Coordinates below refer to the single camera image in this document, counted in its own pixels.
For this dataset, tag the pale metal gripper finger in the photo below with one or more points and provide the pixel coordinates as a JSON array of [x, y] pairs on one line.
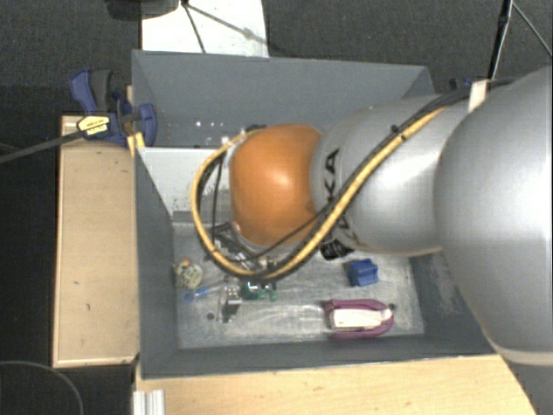
[[225, 285], [230, 309]]

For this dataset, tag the small blue tool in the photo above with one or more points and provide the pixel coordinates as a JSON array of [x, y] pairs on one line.
[[195, 293]]

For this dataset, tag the beige round patterned object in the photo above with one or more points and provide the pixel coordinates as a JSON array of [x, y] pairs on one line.
[[188, 273]]

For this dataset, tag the blue block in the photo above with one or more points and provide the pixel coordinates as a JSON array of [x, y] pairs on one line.
[[361, 272]]

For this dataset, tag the purple and white stapler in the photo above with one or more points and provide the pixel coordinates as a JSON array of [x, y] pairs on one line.
[[358, 319]]

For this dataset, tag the pale wood board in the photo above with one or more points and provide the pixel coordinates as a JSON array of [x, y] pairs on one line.
[[97, 253]]

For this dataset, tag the grey metal bin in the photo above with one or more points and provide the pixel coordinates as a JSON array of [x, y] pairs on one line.
[[276, 97]]

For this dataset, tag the black cylinder on white bracket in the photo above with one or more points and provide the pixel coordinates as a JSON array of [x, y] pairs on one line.
[[334, 250]]

